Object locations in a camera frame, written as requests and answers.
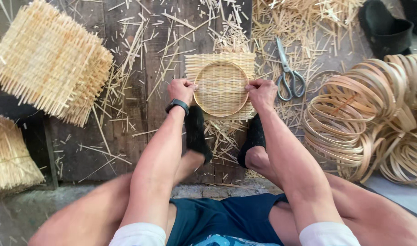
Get person's leg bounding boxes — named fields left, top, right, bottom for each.
left=244, top=146, right=417, bottom=246
left=28, top=150, right=206, bottom=246

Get pile of bamboo hoops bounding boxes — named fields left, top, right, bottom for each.
left=302, top=49, right=417, bottom=188

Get white shirt sleeve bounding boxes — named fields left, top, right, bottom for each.
left=299, top=222, right=361, bottom=246
left=109, top=222, right=167, bottom=246

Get dark blue shorts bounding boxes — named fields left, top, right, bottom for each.
left=166, top=193, right=289, bottom=246

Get wooden work board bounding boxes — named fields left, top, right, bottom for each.
left=43, top=0, right=253, bottom=185

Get person's left hand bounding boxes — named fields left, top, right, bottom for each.
left=167, top=79, right=198, bottom=107

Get person's right leg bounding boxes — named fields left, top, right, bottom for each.
left=244, top=146, right=417, bottom=246

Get steel scissors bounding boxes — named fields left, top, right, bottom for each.
left=275, top=36, right=306, bottom=102

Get person's right hand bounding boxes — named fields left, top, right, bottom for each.
left=245, top=79, right=278, bottom=112

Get square woven bamboo mat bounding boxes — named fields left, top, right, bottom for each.
left=185, top=52, right=256, bottom=122

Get black slipper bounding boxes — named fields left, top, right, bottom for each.
left=358, top=0, right=414, bottom=59

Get bundle of bamboo strips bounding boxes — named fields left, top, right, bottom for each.
left=0, top=114, right=46, bottom=201

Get person's left black sock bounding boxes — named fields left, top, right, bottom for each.
left=185, top=105, right=213, bottom=164

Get stack of woven bamboo mats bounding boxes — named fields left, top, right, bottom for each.
left=0, top=0, right=114, bottom=128

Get person's right black sock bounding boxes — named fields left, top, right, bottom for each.
left=237, top=114, right=266, bottom=169

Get black wrist watch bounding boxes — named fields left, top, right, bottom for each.
left=165, top=99, right=190, bottom=116

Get person's black sock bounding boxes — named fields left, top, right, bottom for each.
left=185, top=105, right=213, bottom=164
left=237, top=114, right=266, bottom=169

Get heap of bamboo offcuts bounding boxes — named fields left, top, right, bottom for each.
left=92, top=0, right=366, bottom=182

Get person's left leg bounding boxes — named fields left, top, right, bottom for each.
left=28, top=150, right=206, bottom=246

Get round bamboo hoop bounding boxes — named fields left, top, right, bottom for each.
left=193, top=60, right=250, bottom=118

